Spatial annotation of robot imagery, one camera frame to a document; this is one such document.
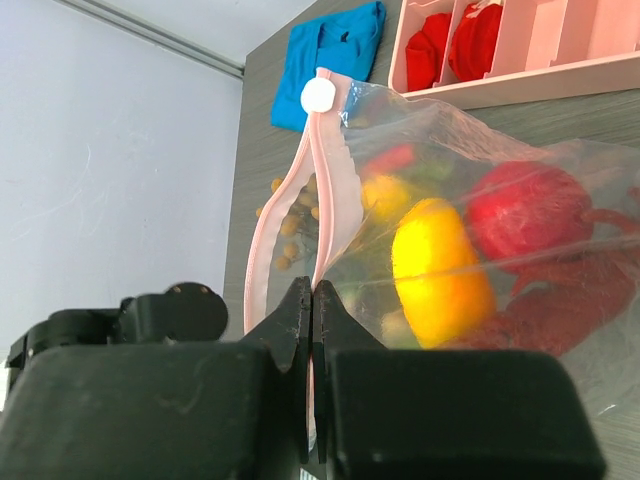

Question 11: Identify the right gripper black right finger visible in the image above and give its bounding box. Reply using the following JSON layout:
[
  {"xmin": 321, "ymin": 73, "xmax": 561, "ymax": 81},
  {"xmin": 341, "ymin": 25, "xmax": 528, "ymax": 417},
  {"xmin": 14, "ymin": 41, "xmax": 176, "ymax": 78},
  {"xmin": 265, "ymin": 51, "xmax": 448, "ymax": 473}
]
[{"xmin": 312, "ymin": 280, "xmax": 607, "ymax": 479}]

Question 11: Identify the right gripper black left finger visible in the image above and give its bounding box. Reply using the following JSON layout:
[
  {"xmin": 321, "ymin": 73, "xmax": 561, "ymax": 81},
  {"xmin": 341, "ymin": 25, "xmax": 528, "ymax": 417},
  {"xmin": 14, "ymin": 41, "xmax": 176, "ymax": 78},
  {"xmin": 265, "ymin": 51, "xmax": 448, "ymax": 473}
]
[{"xmin": 1, "ymin": 277, "xmax": 311, "ymax": 479}]

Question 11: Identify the yellow toy mango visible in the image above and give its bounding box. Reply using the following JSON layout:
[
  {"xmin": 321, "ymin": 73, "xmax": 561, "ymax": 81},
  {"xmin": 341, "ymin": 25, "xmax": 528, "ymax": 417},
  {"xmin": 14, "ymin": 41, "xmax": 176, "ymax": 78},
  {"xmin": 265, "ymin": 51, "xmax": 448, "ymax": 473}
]
[{"xmin": 391, "ymin": 198, "xmax": 497, "ymax": 348}]

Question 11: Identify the clear zip top bag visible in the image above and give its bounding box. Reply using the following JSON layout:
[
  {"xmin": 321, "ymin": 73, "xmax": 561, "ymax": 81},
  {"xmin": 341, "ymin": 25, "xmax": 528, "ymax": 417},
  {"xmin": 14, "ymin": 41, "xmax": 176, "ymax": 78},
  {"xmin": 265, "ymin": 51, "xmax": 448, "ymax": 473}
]
[{"xmin": 242, "ymin": 67, "xmax": 640, "ymax": 451}]

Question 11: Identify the red toy apple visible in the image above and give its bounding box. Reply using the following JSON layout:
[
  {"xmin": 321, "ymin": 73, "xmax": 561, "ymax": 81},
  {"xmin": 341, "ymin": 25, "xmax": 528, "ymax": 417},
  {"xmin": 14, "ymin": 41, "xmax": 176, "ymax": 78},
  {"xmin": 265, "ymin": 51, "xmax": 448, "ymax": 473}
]
[{"xmin": 466, "ymin": 161, "xmax": 594, "ymax": 274}]

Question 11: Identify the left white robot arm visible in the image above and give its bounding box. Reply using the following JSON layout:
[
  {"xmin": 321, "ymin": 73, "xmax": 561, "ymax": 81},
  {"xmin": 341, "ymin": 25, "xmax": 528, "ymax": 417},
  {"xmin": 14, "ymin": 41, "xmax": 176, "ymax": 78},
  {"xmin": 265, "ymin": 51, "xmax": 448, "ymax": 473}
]
[{"xmin": 6, "ymin": 282, "xmax": 229, "ymax": 372}]

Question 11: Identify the brown longan bunch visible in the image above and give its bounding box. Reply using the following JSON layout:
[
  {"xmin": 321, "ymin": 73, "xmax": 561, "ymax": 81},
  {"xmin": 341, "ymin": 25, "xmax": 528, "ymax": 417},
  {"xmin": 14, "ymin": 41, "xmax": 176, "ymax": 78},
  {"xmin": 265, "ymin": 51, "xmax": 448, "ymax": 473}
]
[{"xmin": 256, "ymin": 173, "xmax": 319, "ymax": 275}]

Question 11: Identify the orange toy fruit cluster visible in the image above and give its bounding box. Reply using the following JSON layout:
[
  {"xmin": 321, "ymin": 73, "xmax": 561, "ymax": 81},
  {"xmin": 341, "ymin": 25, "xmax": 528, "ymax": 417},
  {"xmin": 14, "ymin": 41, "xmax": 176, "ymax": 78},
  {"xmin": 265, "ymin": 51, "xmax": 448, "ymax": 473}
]
[{"xmin": 361, "ymin": 175, "xmax": 411, "ymax": 222}]

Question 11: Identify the green toy cucumber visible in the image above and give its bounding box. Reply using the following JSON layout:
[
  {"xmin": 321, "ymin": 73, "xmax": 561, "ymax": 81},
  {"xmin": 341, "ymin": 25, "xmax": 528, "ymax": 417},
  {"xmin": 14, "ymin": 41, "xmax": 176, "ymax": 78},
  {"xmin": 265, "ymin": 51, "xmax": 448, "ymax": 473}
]
[{"xmin": 409, "ymin": 158, "xmax": 455, "ymax": 183}]

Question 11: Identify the red toy chili pepper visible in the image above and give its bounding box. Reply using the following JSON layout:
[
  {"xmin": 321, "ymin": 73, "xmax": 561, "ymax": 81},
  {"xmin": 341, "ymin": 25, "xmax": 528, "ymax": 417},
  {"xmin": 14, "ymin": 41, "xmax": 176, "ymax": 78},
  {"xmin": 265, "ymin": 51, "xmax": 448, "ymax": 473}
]
[{"xmin": 362, "ymin": 144, "xmax": 416, "ymax": 176}]

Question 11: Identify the red rolled sock left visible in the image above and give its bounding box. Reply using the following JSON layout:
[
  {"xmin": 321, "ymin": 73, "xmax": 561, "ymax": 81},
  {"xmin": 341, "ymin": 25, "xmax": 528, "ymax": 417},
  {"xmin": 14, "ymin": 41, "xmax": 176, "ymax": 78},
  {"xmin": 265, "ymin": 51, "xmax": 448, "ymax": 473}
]
[{"xmin": 405, "ymin": 12, "xmax": 452, "ymax": 92}]

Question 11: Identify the red rolled sock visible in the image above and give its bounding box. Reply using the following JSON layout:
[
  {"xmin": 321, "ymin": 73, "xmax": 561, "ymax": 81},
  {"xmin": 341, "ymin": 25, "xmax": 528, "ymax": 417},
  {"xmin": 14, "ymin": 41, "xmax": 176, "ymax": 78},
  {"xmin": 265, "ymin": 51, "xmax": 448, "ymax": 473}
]
[
  {"xmin": 405, "ymin": 12, "xmax": 452, "ymax": 92},
  {"xmin": 448, "ymin": 1, "xmax": 503, "ymax": 82}
]

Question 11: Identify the red rolled sock right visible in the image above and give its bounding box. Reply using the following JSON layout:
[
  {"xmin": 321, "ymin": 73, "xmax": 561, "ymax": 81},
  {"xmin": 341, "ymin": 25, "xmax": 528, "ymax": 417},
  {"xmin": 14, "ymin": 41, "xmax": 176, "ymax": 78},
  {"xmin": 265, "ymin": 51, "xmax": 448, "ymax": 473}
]
[{"xmin": 448, "ymin": 1, "xmax": 503, "ymax": 82}]

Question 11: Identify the blue folded cloth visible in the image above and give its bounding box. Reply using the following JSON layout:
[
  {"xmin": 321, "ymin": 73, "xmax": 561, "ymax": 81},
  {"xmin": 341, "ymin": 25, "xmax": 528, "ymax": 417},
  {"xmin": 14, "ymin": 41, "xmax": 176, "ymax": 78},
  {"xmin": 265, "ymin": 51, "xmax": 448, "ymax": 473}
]
[{"xmin": 270, "ymin": 1, "xmax": 386, "ymax": 132}]

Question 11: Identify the pink divided organizer box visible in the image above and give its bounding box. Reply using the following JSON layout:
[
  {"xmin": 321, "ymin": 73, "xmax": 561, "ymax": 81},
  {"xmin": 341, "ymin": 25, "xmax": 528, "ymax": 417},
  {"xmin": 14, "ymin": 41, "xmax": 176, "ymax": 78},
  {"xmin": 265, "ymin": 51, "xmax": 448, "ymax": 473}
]
[{"xmin": 388, "ymin": 0, "xmax": 639, "ymax": 109}]

